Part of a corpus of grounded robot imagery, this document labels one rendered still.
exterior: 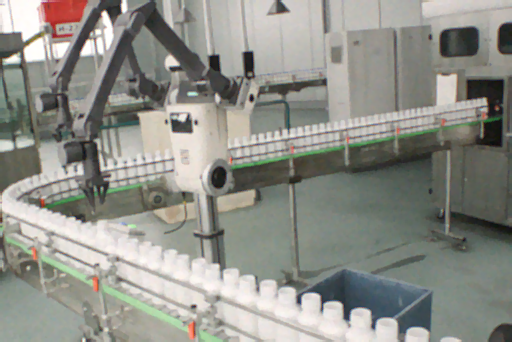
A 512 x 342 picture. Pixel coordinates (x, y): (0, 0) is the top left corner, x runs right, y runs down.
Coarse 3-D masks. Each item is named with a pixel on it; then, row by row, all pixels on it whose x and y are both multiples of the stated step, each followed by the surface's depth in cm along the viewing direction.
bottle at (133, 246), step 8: (128, 240) 159; (136, 240) 158; (128, 248) 157; (136, 248) 157; (128, 256) 157; (136, 256) 156; (128, 272) 158; (136, 272) 157; (136, 280) 158; (136, 288) 159
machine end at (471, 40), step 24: (456, 0) 416; (480, 0) 396; (504, 0) 377; (432, 24) 448; (456, 24) 425; (480, 24) 404; (504, 24) 384; (432, 48) 457; (456, 48) 430; (480, 48) 409; (504, 48) 389; (432, 72) 460; (480, 72) 416; (504, 72) 396; (480, 96) 434; (504, 96) 395; (504, 120) 399; (480, 144) 428; (504, 144) 403; (432, 168) 484; (456, 168) 457; (480, 168) 433; (504, 168) 411; (432, 192) 490; (456, 192) 463; (480, 192) 438; (504, 192) 416; (480, 216) 445; (504, 216) 420
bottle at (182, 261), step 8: (176, 256) 141; (184, 256) 141; (176, 264) 140; (184, 264) 138; (176, 272) 140; (184, 272) 139; (184, 280) 138; (176, 288) 140; (184, 288) 139; (176, 296) 141; (184, 296) 140; (184, 312) 141
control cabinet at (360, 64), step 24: (336, 48) 684; (360, 48) 673; (384, 48) 687; (336, 72) 696; (360, 72) 681; (384, 72) 696; (336, 96) 706; (360, 96) 690; (384, 96) 704; (336, 120) 717; (360, 120) 697; (360, 168) 714
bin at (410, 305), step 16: (336, 272) 171; (352, 272) 172; (320, 288) 166; (336, 288) 172; (352, 288) 173; (368, 288) 168; (384, 288) 163; (400, 288) 159; (416, 288) 154; (352, 304) 175; (368, 304) 170; (384, 304) 165; (400, 304) 160; (416, 304) 145; (400, 320) 140; (416, 320) 147
